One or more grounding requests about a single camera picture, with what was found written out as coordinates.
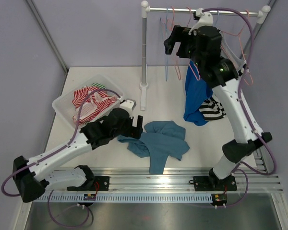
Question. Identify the black white striped tank top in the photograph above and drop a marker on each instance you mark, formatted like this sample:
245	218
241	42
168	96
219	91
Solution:
211	108

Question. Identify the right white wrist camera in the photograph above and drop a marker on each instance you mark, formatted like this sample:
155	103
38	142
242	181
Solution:
205	19

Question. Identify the royal blue tank top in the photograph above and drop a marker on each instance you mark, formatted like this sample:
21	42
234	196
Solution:
196	93

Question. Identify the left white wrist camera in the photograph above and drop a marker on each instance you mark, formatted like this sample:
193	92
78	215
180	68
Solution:
128	105

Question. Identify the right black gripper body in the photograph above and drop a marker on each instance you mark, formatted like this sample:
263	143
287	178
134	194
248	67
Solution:
186	49

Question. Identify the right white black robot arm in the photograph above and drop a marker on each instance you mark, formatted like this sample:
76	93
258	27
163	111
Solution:
203	48

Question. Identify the pink hanger of red top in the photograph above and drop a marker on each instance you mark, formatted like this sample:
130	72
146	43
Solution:
197	76

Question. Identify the teal tank top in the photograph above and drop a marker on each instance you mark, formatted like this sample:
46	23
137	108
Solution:
161	139

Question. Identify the clothes rack with metal rod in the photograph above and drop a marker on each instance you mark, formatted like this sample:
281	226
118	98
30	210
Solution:
261	16

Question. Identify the red striped tank top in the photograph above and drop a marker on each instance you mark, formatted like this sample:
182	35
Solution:
90	102

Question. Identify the pink hanger of green top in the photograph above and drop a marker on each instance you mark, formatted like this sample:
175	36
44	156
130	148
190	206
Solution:
176	66

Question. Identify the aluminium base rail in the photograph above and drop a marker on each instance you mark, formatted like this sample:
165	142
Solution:
175	180

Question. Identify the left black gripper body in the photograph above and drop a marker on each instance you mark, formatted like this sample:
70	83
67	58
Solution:
126	131

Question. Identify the white slotted cable duct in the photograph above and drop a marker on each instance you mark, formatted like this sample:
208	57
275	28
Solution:
129	198

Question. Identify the white plastic basket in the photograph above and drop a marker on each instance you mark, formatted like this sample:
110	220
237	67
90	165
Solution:
65	109

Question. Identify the light blue hanger of teal top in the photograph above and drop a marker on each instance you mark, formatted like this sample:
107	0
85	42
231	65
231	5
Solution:
164	25

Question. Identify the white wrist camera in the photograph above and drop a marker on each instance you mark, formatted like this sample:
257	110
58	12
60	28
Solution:
205	19
128	105

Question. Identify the green striped tank top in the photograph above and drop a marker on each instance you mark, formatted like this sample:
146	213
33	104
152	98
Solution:
97	85

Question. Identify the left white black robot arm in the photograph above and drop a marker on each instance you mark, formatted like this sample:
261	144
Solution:
36	175

